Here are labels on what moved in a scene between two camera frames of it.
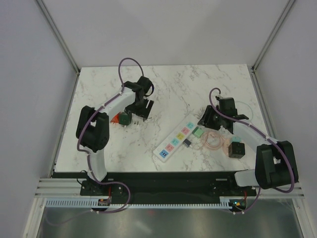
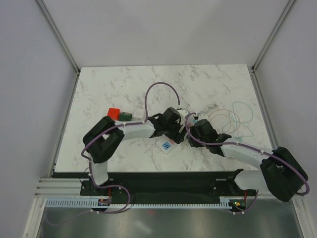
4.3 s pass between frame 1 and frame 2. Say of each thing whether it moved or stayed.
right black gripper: moved
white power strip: moved
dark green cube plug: stayed
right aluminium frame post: stayed
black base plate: stayed
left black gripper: moved
